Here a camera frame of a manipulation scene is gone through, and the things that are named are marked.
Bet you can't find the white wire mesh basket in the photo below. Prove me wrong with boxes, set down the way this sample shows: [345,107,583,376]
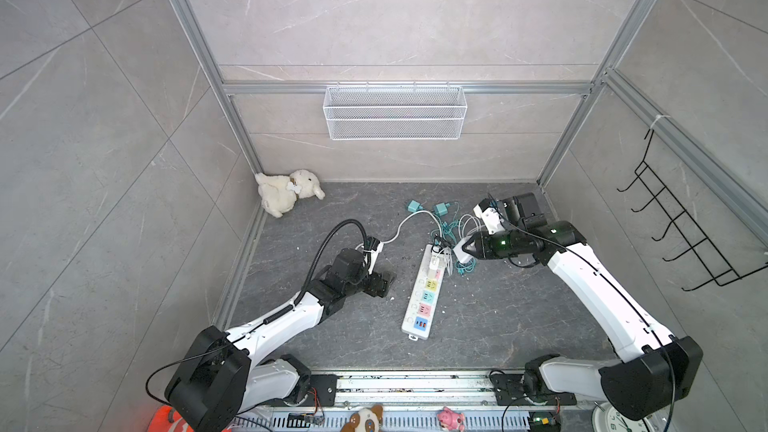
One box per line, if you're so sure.
[323,85,468,141]

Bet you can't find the white black-cabled plug adapter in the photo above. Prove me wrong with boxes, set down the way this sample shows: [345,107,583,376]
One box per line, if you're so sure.
[429,237,453,278]

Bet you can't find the white alarm clock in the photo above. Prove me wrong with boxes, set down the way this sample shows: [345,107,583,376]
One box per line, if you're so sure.
[592,402,652,432]

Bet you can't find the white power strip cord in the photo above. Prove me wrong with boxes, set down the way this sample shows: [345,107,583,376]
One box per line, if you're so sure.
[356,209,445,253]

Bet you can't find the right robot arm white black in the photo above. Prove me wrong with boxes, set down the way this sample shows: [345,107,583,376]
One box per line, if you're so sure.
[454,193,703,421]

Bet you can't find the white charger with cable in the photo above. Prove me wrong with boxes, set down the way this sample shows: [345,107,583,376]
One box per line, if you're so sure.
[453,214,482,266]

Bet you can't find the white plush lamb toy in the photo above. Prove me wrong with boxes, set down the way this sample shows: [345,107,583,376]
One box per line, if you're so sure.
[255,170,325,218]

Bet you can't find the pink plush toy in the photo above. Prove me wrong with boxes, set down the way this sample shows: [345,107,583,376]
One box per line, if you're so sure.
[437,407,466,432]

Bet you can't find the white power strip colourful sockets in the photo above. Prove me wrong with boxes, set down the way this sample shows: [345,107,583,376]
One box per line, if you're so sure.
[401,245,445,341]

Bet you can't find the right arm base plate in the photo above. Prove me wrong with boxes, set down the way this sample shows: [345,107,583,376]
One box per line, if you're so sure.
[488,369,577,407]

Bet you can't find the red plush toy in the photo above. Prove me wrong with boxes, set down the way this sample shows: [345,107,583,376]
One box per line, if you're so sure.
[146,405,193,432]

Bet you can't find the black wire hook rack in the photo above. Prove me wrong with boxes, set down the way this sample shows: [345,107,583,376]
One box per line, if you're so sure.
[616,130,767,293]

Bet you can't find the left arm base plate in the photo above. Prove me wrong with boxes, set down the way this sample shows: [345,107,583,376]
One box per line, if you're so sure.
[301,374,339,408]

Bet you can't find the teal tangled cable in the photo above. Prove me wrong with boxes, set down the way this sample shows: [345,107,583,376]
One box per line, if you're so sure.
[431,200,478,277]

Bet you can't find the teal charger adapter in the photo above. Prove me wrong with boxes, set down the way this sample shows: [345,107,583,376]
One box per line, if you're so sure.
[433,202,450,217]
[407,200,423,213]

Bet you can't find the brown white plush dog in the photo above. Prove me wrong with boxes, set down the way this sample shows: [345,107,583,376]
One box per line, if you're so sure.
[341,404,384,432]

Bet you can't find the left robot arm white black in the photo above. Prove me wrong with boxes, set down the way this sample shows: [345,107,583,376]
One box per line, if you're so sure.
[153,234,394,431]

